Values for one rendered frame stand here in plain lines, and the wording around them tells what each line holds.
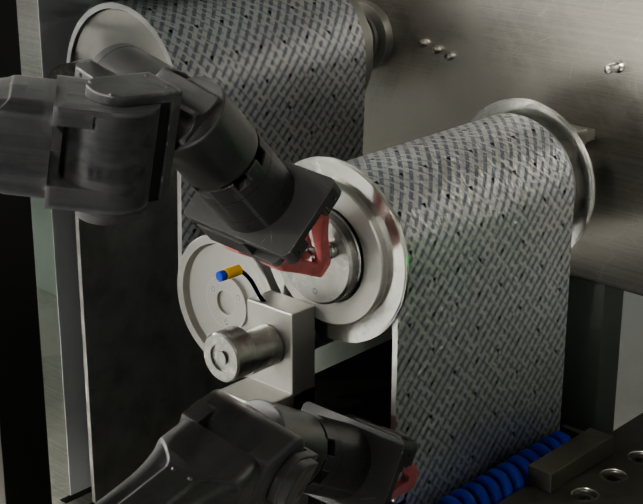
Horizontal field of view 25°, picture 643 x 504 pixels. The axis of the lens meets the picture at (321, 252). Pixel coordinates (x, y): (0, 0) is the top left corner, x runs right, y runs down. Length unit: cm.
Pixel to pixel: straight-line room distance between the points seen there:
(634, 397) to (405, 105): 195
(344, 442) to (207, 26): 40
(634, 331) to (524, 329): 204
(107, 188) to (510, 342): 46
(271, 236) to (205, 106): 11
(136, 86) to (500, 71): 57
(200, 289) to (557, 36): 40
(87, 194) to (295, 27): 47
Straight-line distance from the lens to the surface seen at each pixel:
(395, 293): 109
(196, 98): 94
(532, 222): 122
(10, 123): 88
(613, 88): 133
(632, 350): 331
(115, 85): 90
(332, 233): 109
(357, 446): 107
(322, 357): 165
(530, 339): 126
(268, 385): 116
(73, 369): 145
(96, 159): 88
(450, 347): 117
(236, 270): 113
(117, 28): 127
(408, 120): 148
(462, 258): 115
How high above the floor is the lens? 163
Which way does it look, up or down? 20 degrees down
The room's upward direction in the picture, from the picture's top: straight up
